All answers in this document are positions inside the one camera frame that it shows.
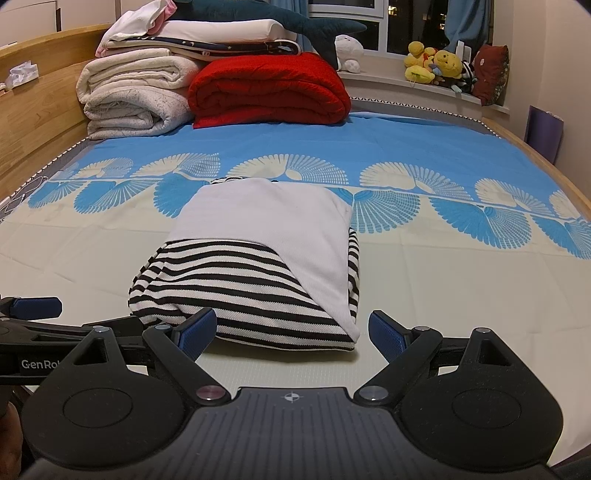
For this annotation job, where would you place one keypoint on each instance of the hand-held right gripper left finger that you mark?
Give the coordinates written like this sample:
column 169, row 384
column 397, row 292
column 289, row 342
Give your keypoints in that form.
column 196, row 332

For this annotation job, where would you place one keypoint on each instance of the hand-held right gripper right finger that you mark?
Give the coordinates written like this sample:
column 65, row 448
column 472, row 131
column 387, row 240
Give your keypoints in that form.
column 385, row 334

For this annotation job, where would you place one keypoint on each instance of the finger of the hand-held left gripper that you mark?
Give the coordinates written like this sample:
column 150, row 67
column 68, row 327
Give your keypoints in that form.
column 37, row 308
column 55, row 333

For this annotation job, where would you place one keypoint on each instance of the striped and white sweater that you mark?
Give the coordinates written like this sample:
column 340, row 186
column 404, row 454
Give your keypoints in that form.
column 258, row 221

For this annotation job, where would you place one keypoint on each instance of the blue and cream bed sheet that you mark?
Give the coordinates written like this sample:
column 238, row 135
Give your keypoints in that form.
column 415, row 147

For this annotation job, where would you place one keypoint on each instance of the speckled cream folded blanket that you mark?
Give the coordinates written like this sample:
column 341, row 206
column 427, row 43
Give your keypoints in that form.
column 134, row 110

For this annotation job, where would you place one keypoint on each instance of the tissue pack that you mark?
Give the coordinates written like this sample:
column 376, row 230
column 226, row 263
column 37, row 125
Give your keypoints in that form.
column 24, row 74

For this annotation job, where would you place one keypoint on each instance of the white window sill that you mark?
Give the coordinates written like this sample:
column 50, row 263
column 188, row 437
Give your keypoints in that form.
column 392, row 85

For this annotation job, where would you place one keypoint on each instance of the plain cream folded blanket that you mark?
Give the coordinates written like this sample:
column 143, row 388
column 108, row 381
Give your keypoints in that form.
column 134, row 71

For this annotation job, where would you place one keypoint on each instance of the red folded blanket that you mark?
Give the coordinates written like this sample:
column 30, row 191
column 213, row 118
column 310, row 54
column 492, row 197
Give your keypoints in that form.
column 272, row 87

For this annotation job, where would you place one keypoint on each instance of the purple board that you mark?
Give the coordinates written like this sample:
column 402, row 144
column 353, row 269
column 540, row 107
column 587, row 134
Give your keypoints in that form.
column 545, row 134

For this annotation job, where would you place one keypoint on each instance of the striped plush toy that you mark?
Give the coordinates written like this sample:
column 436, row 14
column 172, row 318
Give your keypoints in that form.
column 466, row 76

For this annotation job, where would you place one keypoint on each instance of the yellow plush toy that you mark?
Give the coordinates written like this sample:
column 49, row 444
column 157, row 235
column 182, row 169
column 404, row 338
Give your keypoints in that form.
column 418, row 60
column 448, row 64

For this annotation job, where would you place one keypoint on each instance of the dark red cushion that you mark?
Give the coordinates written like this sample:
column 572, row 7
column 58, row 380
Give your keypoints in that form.
column 491, row 74

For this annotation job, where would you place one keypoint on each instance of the white plush toy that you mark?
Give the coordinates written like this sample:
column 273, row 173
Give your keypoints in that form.
column 348, row 53

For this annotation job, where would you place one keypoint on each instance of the white wardrobe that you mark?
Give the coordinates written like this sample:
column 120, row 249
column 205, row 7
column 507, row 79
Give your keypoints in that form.
column 37, row 18

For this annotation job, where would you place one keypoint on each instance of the white folded duvet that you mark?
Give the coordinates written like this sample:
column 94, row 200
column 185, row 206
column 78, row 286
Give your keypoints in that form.
column 221, row 32

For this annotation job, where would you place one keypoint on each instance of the white and pink cloth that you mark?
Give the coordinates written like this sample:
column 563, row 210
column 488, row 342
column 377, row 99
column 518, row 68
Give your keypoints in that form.
column 138, row 18

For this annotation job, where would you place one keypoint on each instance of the window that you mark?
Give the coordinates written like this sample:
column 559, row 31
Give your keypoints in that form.
column 415, row 23

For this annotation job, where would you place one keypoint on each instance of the teal shark plush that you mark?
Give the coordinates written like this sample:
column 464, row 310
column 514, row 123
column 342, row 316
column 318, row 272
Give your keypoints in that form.
column 295, row 23

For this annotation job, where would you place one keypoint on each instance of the blue curtain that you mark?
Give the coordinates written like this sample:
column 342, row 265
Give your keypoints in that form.
column 468, row 21
column 288, row 9

